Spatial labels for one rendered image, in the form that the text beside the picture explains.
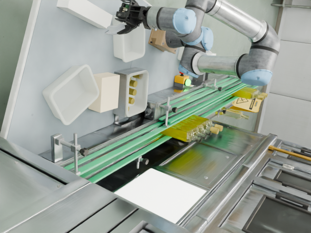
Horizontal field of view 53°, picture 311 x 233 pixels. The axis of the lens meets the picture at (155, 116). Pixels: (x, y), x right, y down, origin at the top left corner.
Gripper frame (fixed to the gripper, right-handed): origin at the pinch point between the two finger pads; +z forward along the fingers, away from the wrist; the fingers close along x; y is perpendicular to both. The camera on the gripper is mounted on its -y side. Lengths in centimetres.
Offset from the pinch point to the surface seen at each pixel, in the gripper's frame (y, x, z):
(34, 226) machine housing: 45, 58, -36
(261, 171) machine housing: -91, 50, -53
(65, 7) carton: 11.9, 3.0, 11.0
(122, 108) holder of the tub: -36, 36, 10
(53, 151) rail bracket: 6, 56, 5
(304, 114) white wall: -672, -26, -7
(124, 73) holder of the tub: -30.1, 18.7, 10.1
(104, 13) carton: -6.9, -2.0, 10.1
